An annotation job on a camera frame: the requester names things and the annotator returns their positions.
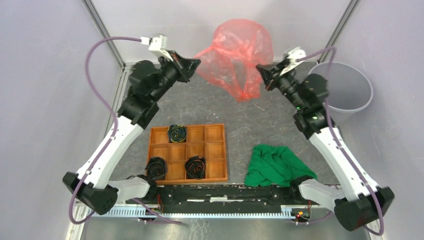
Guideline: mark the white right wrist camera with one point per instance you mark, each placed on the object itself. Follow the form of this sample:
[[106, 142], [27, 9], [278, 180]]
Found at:
[[293, 57]]

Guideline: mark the dark rolled sock bottom middle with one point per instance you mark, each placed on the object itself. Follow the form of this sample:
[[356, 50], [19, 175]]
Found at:
[[195, 167]]

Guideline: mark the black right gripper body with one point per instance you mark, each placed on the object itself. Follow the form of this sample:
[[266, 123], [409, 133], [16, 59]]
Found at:
[[280, 81]]

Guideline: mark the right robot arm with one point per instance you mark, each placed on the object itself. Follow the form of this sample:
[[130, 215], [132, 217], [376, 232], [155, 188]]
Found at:
[[360, 200]]

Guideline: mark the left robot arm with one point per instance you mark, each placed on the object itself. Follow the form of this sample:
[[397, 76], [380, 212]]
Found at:
[[91, 184]]

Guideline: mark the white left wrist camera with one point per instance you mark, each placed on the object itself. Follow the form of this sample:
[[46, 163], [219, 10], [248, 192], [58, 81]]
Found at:
[[158, 46]]

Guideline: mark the red plastic trash bag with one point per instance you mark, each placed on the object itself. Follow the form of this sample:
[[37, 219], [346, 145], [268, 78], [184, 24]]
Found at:
[[237, 47]]

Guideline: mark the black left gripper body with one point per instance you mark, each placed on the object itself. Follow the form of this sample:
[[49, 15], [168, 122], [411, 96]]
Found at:
[[175, 66]]

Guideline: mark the orange wooden compartment tray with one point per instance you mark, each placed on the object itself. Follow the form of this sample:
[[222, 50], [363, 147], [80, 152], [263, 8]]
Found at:
[[205, 140]]

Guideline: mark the aluminium frame post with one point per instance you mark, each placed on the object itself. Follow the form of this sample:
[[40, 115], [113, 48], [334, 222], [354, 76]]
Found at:
[[342, 23], [101, 27]]

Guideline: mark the dark rolled sock top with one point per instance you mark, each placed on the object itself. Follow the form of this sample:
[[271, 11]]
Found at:
[[177, 133]]

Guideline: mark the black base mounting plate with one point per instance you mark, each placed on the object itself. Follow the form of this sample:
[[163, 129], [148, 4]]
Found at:
[[223, 199]]

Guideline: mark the green cloth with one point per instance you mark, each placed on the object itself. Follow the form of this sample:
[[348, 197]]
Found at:
[[274, 165]]

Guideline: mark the dark rolled sock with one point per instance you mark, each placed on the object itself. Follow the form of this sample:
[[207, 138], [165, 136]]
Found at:
[[195, 167], [156, 168], [177, 133]]

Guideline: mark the aluminium frame post right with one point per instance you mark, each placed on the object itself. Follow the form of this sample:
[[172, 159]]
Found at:
[[342, 23]]

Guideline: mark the grey plastic trash bin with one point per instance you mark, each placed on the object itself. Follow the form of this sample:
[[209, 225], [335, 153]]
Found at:
[[350, 91]]

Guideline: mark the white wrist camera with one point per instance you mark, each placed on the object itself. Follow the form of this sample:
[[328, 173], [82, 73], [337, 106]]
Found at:
[[158, 46], [293, 57]]

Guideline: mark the dark rolled sock bottom left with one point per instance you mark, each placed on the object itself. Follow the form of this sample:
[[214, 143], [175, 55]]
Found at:
[[156, 168]]

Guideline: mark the aluminium frame post left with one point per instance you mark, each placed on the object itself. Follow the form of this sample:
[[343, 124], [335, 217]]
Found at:
[[101, 27]]

